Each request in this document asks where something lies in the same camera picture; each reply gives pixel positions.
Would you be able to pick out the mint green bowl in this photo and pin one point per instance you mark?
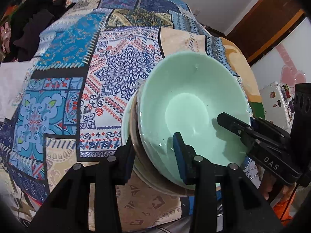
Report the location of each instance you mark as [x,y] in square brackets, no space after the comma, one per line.
[185,93]

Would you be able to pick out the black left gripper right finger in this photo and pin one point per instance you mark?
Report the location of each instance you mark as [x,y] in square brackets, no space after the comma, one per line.
[243,207]

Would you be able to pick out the right hand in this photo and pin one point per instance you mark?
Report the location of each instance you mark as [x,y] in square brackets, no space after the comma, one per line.
[266,187]

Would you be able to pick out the brown wooden door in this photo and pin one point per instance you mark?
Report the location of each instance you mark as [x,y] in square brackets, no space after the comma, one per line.
[266,24]

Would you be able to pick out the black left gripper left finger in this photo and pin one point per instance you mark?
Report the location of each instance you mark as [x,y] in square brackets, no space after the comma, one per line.
[66,209]

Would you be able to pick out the orange yellow blanket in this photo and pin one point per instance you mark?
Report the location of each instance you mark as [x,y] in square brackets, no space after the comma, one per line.
[239,64]

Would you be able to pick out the pink bunny toy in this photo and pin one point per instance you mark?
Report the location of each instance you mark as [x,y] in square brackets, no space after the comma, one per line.
[5,37]

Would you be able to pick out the dark brown plate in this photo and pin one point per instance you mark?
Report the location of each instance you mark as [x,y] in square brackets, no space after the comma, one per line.
[138,145]

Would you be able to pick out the black clothing pile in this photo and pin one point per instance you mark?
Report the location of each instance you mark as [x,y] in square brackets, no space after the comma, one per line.
[27,23]

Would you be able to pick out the blue patchwork tablecloth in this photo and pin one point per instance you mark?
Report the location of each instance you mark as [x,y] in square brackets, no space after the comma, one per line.
[91,62]

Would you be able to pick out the mint green plate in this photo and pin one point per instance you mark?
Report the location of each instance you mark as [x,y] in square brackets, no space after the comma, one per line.
[126,126]

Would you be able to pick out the white folded cloth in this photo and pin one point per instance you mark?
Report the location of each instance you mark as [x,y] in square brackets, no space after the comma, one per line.
[14,79]

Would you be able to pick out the white stickered case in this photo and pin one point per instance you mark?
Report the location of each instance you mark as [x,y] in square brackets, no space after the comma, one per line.
[276,105]

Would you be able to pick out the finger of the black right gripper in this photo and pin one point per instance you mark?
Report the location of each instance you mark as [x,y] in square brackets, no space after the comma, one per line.
[235,126]

